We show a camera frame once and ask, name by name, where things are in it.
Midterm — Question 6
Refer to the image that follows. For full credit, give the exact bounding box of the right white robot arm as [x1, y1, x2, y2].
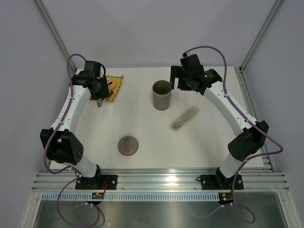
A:
[170, 54, 269, 189]

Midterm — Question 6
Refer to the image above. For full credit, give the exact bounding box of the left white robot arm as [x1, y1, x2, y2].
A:
[40, 60, 110, 189]

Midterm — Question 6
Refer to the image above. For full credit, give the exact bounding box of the orange food slice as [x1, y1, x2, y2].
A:
[109, 81, 117, 90]

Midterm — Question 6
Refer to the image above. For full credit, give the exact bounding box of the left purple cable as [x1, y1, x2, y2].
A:
[42, 54, 105, 226]

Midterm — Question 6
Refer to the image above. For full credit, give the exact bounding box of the bamboo mat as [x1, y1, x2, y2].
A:
[105, 75, 124, 103]

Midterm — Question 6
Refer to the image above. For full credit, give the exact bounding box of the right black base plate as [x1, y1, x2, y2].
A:
[196, 174, 235, 190]

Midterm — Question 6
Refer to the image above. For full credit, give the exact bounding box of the metal spoon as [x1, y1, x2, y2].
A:
[173, 108, 195, 127]

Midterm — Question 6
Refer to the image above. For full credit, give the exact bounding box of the grey cylindrical lunch container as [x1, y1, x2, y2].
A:
[152, 80, 171, 111]

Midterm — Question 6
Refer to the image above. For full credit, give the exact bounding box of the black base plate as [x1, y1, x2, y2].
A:
[75, 175, 118, 190]
[196, 174, 235, 190]

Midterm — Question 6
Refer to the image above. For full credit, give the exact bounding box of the brown lid handle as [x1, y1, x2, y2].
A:
[124, 136, 130, 152]

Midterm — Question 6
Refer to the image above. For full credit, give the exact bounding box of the clear cutlery case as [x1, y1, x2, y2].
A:
[170, 106, 199, 132]

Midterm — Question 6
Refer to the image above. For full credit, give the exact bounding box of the white slotted cable duct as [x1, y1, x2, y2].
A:
[41, 192, 220, 201]

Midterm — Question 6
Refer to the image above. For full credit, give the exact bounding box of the grey round lid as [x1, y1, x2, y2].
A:
[118, 135, 139, 156]

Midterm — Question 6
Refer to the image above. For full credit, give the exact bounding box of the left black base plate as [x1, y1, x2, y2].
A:
[75, 175, 118, 190]

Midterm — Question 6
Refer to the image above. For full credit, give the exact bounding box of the aluminium front rail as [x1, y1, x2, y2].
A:
[31, 168, 289, 192]

